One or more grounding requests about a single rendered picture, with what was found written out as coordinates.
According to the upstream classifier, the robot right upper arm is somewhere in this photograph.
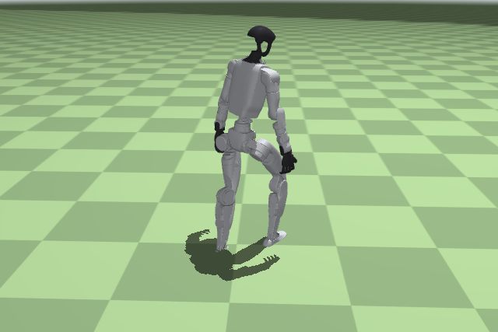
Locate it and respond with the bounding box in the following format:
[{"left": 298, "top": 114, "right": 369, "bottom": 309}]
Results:
[{"left": 261, "top": 68, "right": 282, "bottom": 121}]

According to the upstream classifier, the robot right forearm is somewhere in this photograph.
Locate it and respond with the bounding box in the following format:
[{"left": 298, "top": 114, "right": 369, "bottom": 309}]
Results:
[{"left": 272, "top": 108, "right": 291, "bottom": 154}]

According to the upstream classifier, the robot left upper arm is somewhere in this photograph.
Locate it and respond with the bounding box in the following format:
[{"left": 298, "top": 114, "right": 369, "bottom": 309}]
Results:
[{"left": 221, "top": 60, "right": 238, "bottom": 103}]

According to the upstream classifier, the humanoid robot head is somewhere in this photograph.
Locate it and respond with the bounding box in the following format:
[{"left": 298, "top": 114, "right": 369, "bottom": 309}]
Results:
[{"left": 242, "top": 26, "right": 275, "bottom": 64}]

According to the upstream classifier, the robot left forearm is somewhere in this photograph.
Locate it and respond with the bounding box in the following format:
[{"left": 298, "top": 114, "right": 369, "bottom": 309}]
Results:
[{"left": 214, "top": 95, "right": 229, "bottom": 129}]

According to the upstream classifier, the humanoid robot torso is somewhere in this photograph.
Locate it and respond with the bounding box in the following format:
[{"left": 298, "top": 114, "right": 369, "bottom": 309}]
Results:
[{"left": 227, "top": 55, "right": 270, "bottom": 154}]

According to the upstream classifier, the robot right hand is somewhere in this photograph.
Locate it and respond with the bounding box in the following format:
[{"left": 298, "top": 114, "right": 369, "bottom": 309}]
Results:
[{"left": 279, "top": 146, "right": 297, "bottom": 174}]

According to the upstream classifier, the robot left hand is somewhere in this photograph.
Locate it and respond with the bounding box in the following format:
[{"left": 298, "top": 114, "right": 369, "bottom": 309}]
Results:
[{"left": 214, "top": 122, "right": 225, "bottom": 153}]

